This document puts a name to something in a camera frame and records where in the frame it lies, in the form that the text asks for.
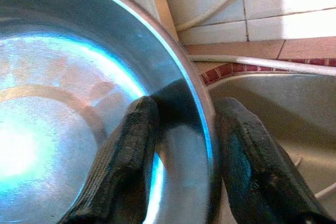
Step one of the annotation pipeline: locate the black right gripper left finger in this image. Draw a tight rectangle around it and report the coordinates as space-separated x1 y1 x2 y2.
59 95 160 224

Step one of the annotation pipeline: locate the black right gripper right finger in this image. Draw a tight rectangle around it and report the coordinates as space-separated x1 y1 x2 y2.
214 97 336 224

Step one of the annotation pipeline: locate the steel bowl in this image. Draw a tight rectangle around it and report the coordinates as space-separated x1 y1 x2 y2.
0 0 223 224

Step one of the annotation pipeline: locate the stainless steel sink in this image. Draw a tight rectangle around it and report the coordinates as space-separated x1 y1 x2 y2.
207 73 336 224

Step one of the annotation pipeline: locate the white counter pipe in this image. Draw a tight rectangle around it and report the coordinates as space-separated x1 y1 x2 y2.
187 55 336 77

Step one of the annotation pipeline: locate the white flexible hose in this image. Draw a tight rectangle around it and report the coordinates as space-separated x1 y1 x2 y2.
175 0 259 30

